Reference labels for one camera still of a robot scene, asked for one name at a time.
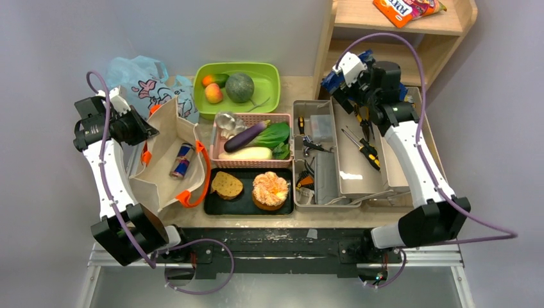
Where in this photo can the brown bread slice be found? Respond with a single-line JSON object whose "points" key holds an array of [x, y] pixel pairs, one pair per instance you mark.
{"points": [[226, 186]]}

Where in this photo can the light blue plastic grocery bag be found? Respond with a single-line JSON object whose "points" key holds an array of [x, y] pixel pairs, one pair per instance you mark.
{"points": [[147, 84]]}

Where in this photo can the beige canvas tote bag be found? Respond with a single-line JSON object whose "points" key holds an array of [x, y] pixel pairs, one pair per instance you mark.
{"points": [[151, 182]]}

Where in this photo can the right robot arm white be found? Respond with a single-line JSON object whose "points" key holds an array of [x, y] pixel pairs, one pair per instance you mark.
{"points": [[438, 214]]}

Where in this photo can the clear plastic parts box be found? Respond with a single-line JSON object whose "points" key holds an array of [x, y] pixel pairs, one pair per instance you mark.
{"points": [[321, 126]]}

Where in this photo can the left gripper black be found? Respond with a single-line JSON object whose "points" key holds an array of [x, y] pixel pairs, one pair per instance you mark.
{"points": [[144, 130]]}

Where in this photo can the green lettuce leaf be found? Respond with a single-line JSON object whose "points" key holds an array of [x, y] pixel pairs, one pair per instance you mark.
{"points": [[282, 151]]}

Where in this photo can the purple eggplant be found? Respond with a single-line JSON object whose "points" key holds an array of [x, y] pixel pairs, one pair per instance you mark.
{"points": [[245, 138]]}

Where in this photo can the black tray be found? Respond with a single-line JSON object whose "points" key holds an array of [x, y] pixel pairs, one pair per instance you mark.
{"points": [[243, 205]]}

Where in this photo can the yellow black pliers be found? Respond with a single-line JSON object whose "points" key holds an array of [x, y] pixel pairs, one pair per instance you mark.
{"points": [[363, 123]]}

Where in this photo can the orange green mango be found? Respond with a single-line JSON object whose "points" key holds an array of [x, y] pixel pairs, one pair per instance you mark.
{"points": [[219, 79]]}

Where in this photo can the white garlic bulbs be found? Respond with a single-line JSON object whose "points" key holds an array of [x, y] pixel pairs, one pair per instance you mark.
{"points": [[230, 124]]}

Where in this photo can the aluminium frame rail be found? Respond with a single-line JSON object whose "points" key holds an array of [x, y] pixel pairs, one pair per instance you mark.
{"points": [[425, 255]]}

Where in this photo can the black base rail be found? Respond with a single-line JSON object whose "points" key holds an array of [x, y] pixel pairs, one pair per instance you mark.
{"points": [[211, 255]]}

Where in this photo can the small yellow handle screwdriver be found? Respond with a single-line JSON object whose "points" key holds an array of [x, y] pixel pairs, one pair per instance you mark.
{"points": [[301, 125]]}

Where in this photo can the small blue snack packet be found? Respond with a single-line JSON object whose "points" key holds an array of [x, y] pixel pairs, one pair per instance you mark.
{"points": [[182, 161]]}

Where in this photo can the orange snack packet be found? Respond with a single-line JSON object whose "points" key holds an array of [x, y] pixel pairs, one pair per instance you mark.
{"points": [[400, 12]]}

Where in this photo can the orange peach fruit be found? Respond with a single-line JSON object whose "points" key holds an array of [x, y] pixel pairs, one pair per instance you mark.
{"points": [[213, 93]]}

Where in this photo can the green plastic tub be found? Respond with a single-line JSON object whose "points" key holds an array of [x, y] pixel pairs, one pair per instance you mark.
{"points": [[266, 94]]}

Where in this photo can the yellow black screwdriver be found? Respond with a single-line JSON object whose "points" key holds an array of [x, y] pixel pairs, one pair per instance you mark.
{"points": [[368, 152]]}

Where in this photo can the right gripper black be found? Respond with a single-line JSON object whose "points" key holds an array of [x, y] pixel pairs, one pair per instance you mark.
{"points": [[358, 104]]}

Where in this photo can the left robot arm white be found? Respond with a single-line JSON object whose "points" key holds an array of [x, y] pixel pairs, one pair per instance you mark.
{"points": [[127, 229]]}

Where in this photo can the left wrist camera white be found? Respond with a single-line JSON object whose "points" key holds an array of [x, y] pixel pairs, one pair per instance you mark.
{"points": [[118, 101]]}

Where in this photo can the beige toolbox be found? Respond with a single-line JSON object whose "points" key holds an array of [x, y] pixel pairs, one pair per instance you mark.
{"points": [[353, 180]]}

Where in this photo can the pink perforated basket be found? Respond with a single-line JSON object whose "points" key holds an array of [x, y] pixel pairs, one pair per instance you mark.
{"points": [[216, 146]]}

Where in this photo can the netted green melon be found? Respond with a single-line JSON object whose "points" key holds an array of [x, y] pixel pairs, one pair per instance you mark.
{"points": [[240, 88]]}

